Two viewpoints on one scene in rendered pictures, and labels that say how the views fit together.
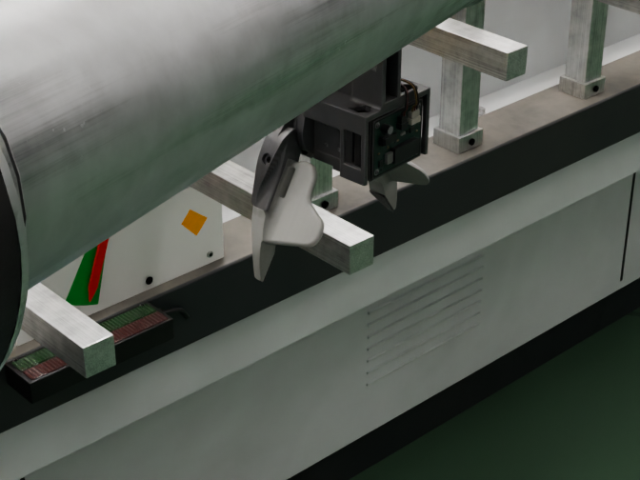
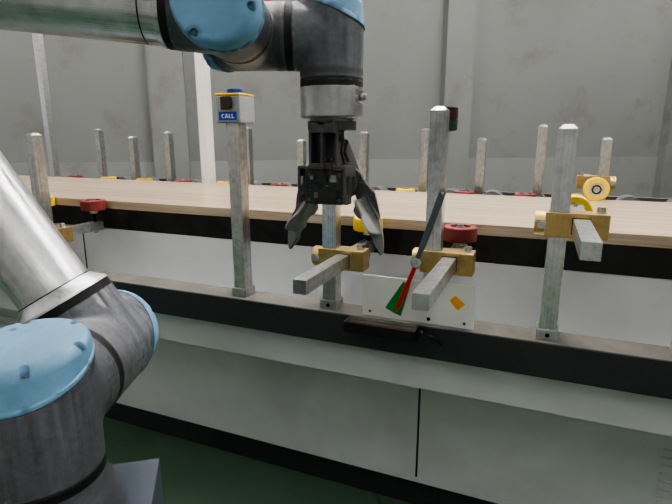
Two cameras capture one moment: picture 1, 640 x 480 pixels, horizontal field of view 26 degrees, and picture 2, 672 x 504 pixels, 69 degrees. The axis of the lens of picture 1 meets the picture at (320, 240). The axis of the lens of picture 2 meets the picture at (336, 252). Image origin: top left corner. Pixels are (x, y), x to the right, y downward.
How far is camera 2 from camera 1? 0.98 m
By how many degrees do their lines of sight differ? 62
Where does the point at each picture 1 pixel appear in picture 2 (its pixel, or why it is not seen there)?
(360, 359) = (649, 490)
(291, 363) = (590, 457)
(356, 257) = (416, 301)
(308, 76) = not seen: outside the picture
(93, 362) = (296, 288)
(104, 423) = (405, 378)
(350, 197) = (571, 342)
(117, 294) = (411, 317)
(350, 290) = (573, 402)
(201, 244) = (460, 316)
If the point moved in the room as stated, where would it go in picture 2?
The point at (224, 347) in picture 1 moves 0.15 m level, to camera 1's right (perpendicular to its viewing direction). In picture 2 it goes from (476, 382) to (526, 414)
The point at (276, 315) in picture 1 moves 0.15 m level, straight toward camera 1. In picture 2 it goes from (514, 385) to (462, 401)
